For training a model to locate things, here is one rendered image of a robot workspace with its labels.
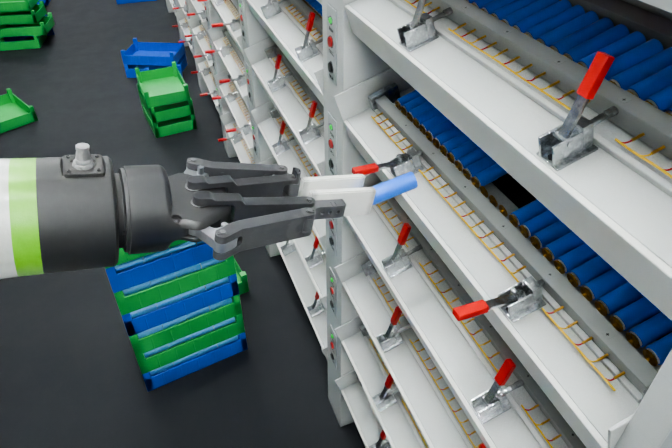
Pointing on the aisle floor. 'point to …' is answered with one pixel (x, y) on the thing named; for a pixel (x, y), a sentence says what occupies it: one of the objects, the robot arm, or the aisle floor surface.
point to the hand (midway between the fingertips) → (336, 195)
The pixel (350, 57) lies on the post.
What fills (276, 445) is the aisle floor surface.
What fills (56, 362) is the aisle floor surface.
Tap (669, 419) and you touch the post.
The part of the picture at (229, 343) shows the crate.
